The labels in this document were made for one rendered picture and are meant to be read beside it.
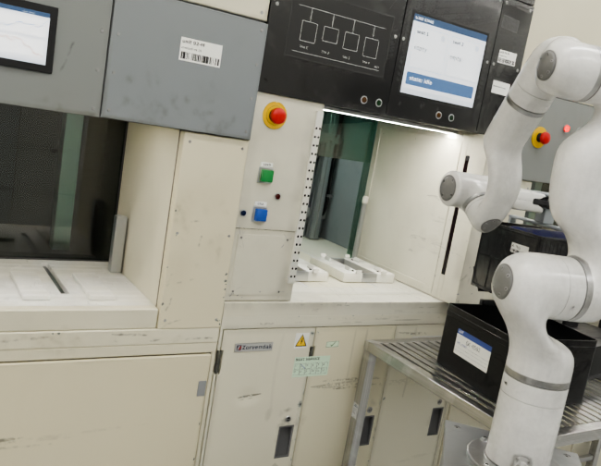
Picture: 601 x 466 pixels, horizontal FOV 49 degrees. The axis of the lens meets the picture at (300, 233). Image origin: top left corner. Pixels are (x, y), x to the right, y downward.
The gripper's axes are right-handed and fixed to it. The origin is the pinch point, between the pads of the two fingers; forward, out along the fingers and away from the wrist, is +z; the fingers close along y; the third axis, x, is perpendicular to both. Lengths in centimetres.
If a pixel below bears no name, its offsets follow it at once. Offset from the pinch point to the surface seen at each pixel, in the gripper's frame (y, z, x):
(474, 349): 0.6, -13.9, -39.6
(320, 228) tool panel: -127, 1, -33
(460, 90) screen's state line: -33.8, -8.5, 26.6
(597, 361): -2, 34, -44
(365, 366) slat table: -28, -27, -56
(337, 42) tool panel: -28, -53, 31
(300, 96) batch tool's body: -27, -61, 16
